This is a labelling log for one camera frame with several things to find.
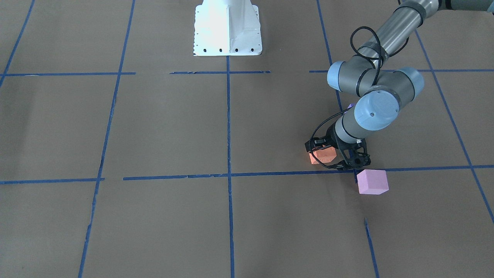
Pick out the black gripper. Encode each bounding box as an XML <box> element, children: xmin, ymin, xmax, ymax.
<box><xmin>304</xmin><ymin>124</ymin><xmax>340</xmax><ymax>153</ymax></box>

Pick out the orange foam cube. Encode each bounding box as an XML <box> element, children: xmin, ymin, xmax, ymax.
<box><xmin>309</xmin><ymin>147</ymin><xmax>337</xmax><ymax>165</ymax></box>

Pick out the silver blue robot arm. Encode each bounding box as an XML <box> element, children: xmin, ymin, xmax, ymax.
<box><xmin>305</xmin><ymin>0</ymin><xmax>493</xmax><ymax>153</ymax></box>

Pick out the pink foam cube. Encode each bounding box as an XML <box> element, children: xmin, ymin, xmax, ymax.
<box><xmin>357</xmin><ymin>169</ymin><xmax>389</xmax><ymax>195</ymax></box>

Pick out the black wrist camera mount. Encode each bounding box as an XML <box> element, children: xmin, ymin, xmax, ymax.
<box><xmin>335</xmin><ymin>139</ymin><xmax>372</xmax><ymax>171</ymax></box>

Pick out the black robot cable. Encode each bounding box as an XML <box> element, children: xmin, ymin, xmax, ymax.
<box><xmin>310</xmin><ymin>26</ymin><xmax>409</xmax><ymax>170</ymax></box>

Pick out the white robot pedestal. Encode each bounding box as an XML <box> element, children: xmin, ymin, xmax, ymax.
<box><xmin>193</xmin><ymin>0</ymin><xmax>263</xmax><ymax>56</ymax></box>

